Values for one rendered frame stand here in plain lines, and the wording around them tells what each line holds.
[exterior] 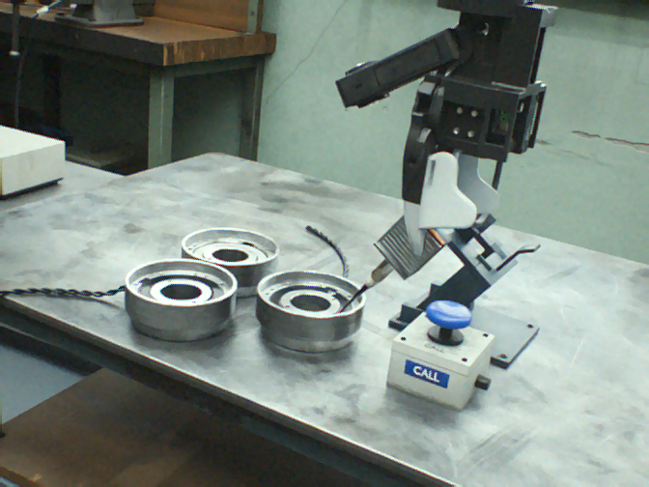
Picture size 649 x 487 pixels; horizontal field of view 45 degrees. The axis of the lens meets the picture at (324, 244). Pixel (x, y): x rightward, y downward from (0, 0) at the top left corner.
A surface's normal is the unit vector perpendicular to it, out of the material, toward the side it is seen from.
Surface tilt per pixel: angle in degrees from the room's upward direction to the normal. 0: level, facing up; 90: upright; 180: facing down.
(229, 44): 86
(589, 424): 0
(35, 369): 0
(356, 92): 91
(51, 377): 0
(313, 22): 90
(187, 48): 90
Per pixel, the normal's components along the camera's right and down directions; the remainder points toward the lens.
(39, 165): 0.90, 0.25
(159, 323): -0.18, 0.34
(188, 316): 0.29, 0.37
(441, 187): -0.51, 0.20
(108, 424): 0.11, -0.93
